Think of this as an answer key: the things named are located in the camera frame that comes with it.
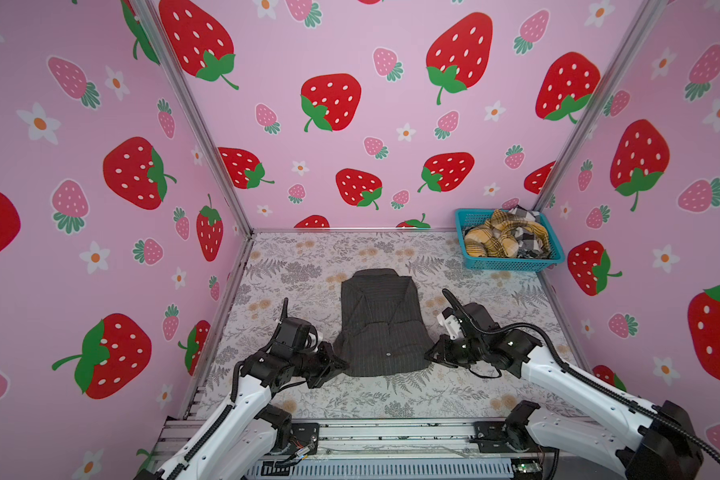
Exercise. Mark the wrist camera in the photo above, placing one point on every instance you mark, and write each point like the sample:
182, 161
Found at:
295, 336
467, 321

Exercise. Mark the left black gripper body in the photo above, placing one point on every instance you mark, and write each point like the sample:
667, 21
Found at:
315, 365

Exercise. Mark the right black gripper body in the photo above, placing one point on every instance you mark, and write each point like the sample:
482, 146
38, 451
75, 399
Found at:
458, 350

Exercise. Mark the yellow plaid shirt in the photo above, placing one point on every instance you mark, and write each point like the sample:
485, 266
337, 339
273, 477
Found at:
509, 234

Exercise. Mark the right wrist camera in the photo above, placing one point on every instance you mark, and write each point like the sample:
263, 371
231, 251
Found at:
467, 321

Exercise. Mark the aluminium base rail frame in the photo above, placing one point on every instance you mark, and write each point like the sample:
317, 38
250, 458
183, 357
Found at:
400, 439

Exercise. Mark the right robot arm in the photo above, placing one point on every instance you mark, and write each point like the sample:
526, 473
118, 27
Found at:
626, 434

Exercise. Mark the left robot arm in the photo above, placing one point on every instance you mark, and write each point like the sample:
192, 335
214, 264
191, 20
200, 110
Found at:
246, 426

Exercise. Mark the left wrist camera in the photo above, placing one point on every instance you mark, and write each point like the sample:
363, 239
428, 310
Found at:
295, 336

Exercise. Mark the dark grey pinstripe shirt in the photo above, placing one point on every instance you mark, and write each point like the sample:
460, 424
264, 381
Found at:
382, 332

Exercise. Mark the teal plastic basket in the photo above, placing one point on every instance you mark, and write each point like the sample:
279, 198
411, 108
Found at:
465, 218

